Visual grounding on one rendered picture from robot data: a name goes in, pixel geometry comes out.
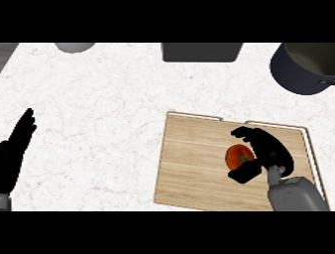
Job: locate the red tomato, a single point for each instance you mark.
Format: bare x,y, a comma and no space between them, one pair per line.
237,156

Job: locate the wooden tray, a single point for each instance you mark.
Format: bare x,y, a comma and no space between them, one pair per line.
200,165

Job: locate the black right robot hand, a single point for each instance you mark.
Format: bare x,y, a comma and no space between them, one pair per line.
271,149

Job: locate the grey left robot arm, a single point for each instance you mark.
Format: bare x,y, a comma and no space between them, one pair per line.
2,202

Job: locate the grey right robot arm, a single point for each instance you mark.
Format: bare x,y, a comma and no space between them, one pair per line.
294,195

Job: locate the dark grey pot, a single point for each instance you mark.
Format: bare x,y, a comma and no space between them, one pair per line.
311,67

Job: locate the dark grey rectangular appliance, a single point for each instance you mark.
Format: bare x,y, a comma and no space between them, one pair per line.
201,52

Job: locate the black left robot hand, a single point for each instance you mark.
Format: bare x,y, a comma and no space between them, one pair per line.
6,155

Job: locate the pale grey round object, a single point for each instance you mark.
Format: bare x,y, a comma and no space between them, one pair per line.
76,47

